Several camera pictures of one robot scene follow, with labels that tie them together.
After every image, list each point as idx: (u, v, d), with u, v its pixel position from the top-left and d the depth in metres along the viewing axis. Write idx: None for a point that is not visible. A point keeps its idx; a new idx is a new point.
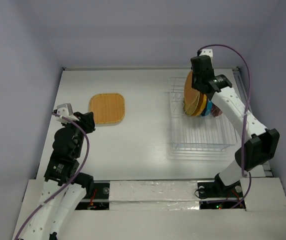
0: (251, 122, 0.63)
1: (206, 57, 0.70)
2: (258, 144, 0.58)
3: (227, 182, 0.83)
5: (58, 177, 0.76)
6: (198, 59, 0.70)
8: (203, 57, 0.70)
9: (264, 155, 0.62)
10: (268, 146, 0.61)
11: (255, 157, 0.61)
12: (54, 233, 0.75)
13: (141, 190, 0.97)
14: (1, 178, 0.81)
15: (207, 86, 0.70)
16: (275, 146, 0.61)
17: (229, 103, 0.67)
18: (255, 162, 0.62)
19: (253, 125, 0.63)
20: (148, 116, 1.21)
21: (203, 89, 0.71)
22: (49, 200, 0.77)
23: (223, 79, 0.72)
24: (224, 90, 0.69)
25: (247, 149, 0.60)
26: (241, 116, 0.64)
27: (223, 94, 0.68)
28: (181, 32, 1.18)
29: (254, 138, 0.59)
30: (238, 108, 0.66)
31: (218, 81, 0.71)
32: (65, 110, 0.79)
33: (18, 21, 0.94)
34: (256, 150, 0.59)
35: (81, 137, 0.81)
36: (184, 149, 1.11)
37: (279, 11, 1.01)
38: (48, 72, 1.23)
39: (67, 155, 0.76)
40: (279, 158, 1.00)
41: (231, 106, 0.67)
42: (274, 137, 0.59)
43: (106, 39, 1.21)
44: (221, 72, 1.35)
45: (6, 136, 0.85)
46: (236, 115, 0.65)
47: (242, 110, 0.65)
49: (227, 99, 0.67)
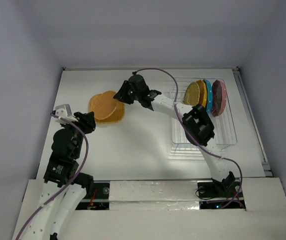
0: (181, 107, 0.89)
1: (140, 80, 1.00)
2: (191, 119, 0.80)
3: (219, 176, 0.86)
5: (58, 178, 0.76)
6: (135, 82, 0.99)
8: (138, 80, 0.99)
9: (204, 127, 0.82)
10: (202, 118, 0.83)
11: (197, 130, 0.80)
12: (54, 233, 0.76)
13: (142, 190, 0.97)
14: (1, 178, 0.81)
15: (146, 101, 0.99)
16: (206, 116, 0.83)
17: (162, 103, 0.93)
18: (201, 134, 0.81)
19: (183, 109, 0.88)
20: (148, 116, 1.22)
21: (144, 103, 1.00)
22: (48, 201, 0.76)
23: (155, 93, 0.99)
24: (157, 98, 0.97)
25: (187, 127, 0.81)
26: (172, 107, 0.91)
27: (157, 100, 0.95)
28: (182, 31, 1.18)
29: (186, 115, 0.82)
30: (169, 105, 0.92)
31: (151, 95, 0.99)
32: (63, 111, 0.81)
33: (17, 20, 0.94)
34: (192, 123, 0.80)
35: (80, 138, 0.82)
36: (184, 149, 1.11)
37: (279, 10, 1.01)
38: (48, 72, 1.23)
39: (66, 157, 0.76)
40: (279, 158, 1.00)
41: (164, 105, 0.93)
42: (199, 109, 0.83)
43: (106, 39, 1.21)
44: (221, 72, 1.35)
45: (6, 136, 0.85)
46: (170, 109, 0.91)
47: (172, 103, 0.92)
49: (160, 102, 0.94)
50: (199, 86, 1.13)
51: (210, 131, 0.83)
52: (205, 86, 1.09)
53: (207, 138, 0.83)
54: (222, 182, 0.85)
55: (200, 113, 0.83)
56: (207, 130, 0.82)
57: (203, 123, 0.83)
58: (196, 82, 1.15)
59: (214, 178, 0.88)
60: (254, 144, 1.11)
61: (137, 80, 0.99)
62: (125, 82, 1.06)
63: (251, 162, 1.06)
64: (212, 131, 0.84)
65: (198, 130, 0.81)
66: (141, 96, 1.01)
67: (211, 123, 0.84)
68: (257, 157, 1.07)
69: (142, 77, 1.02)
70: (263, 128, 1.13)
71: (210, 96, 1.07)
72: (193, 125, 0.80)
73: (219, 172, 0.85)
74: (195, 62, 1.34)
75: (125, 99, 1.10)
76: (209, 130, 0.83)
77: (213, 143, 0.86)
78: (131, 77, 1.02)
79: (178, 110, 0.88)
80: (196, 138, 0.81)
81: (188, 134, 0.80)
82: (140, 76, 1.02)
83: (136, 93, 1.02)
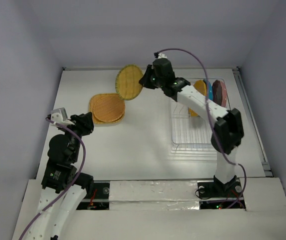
0: (214, 108, 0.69)
1: (166, 64, 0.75)
2: (225, 124, 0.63)
3: (223, 178, 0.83)
5: (55, 183, 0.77)
6: (159, 65, 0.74)
8: (164, 63, 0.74)
9: (235, 135, 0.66)
10: (235, 124, 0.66)
11: (229, 139, 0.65)
12: (55, 236, 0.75)
13: (142, 190, 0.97)
14: (1, 178, 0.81)
15: (171, 91, 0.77)
16: (241, 123, 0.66)
17: (191, 98, 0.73)
18: (229, 143, 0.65)
19: (217, 110, 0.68)
20: (148, 116, 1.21)
21: (168, 92, 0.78)
22: (47, 207, 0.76)
23: (183, 81, 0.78)
24: (185, 89, 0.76)
25: (219, 134, 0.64)
26: (204, 105, 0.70)
27: (185, 92, 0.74)
28: (182, 31, 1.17)
29: (219, 120, 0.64)
30: (199, 100, 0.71)
31: (178, 83, 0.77)
32: (58, 115, 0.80)
33: (17, 21, 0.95)
34: (225, 131, 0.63)
35: (77, 143, 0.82)
36: (185, 150, 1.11)
37: (279, 10, 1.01)
38: (48, 72, 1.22)
39: (64, 162, 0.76)
40: (279, 158, 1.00)
41: (193, 100, 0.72)
42: None
43: (106, 39, 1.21)
44: (222, 71, 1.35)
45: (6, 136, 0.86)
46: (200, 107, 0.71)
47: (203, 100, 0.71)
49: (189, 95, 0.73)
50: (134, 67, 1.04)
51: (239, 140, 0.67)
52: (205, 86, 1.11)
53: (233, 146, 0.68)
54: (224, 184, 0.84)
55: (234, 118, 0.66)
56: (238, 138, 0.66)
57: (235, 130, 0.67)
58: (128, 65, 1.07)
59: (218, 178, 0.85)
60: (254, 144, 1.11)
61: (162, 63, 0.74)
62: (149, 66, 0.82)
63: (251, 163, 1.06)
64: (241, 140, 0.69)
65: (229, 139, 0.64)
66: (166, 83, 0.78)
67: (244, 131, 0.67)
68: (257, 157, 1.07)
69: (169, 60, 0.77)
70: (263, 128, 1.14)
71: (210, 96, 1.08)
72: (225, 132, 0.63)
73: (225, 175, 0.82)
74: (195, 61, 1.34)
75: (147, 85, 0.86)
76: (239, 139, 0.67)
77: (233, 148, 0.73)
78: (156, 60, 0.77)
79: (210, 111, 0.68)
80: (223, 146, 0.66)
81: (217, 142, 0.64)
82: (167, 59, 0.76)
83: (158, 79, 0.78)
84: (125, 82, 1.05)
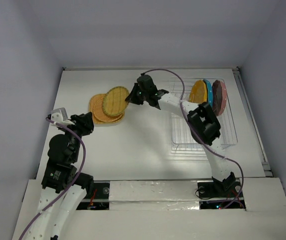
0: (187, 105, 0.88)
1: (148, 79, 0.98)
2: (196, 116, 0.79)
3: (220, 176, 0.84)
5: (55, 183, 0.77)
6: (142, 82, 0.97)
8: (146, 80, 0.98)
9: (210, 125, 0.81)
10: (208, 116, 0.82)
11: (205, 128, 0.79)
12: (55, 236, 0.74)
13: (142, 190, 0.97)
14: (1, 179, 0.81)
15: (153, 100, 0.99)
16: (212, 114, 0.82)
17: (168, 102, 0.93)
18: (206, 132, 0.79)
19: (189, 107, 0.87)
20: (148, 116, 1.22)
21: (151, 102, 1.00)
22: (47, 207, 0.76)
23: (163, 91, 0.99)
24: (164, 96, 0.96)
25: (194, 125, 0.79)
26: (178, 105, 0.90)
27: (164, 98, 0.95)
28: (182, 31, 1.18)
29: (191, 113, 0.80)
30: (175, 103, 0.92)
31: (159, 94, 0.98)
32: (58, 115, 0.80)
33: (17, 21, 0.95)
34: (197, 121, 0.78)
35: (77, 143, 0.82)
36: (185, 150, 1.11)
37: (279, 10, 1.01)
38: (48, 72, 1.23)
39: (64, 162, 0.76)
40: (279, 159, 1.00)
41: (170, 104, 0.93)
42: (206, 107, 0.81)
43: (106, 39, 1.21)
44: (222, 72, 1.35)
45: (7, 136, 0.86)
46: (176, 109, 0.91)
47: (178, 101, 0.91)
49: (166, 100, 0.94)
50: (122, 89, 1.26)
51: (216, 130, 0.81)
52: (205, 86, 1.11)
53: (212, 136, 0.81)
54: (222, 182, 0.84)
55: (206, 111, 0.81)
56: (213, 128, 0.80)
57: (209, 122, 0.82)
58: (116, 87, 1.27)
59: (214, 177, 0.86)
60: (254, 144, 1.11)
61: (145, 79, 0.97)
62: (136, 83, 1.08)
63: (251, 163, 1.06)
64: (218, 130, 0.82)
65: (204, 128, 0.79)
66: (149, 95, 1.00)
67: (218, 122, 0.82)
68: (257, 157, 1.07)
69: (150, 76, 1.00)
70: (263, 128, 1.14)
71: (210, 96, 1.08)
72: (198, 123, 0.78)
73: (221, 172, 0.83)
74: (195, 61, 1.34)
75: (134, 99, 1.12)
76: (215, 129, 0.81)
77: (217, 143, 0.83)
78: (139, 77, 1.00)
79: (184, 108, 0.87)
80: (202, 137, 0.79)
81: (194, 132, 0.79)
82: (148, 75, 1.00)
83: (143, 92, 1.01)
84: (111, 101, 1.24)
